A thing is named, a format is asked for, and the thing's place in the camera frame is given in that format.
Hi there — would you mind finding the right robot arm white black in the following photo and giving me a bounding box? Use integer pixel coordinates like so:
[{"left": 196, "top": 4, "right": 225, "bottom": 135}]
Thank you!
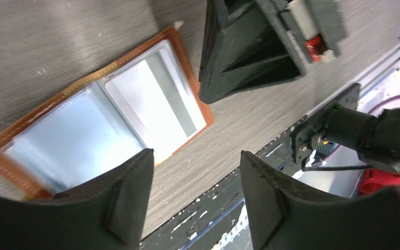
[{"left": 199, "top": 1, "right": 400, "bottom": 171}]

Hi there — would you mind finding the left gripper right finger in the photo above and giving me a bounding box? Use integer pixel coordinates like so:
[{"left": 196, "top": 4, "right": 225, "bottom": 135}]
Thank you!
[{"left": 240, "top": 151, "right": 400, "bottom": 249}]

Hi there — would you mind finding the grey credit card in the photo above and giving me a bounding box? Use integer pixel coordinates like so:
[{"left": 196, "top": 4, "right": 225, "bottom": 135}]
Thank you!
[{"left": 103, "top": 41, "right": 206, "bottom": 164}]

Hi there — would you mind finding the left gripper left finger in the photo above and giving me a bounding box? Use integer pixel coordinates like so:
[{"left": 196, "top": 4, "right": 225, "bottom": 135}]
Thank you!
[{"left": 0, "top": 148, "right": 154, "bottom": 249}]

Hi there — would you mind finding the brown leather card holder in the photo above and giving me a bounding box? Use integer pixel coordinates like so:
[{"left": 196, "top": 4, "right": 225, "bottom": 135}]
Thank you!
[{"left": 0, "top": 27, "right": 214, "bottom": 198}]

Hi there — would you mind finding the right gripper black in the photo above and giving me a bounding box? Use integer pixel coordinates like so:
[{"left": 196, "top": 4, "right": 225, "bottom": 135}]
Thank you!
[{"left": 198, "top": 1, "right": 347, "bottom": 104}]

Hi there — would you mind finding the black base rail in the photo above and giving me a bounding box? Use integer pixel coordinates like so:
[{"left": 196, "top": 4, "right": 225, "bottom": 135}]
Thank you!
[{"left": 139, "top": 114, "right": 311, "bottom": 250}]

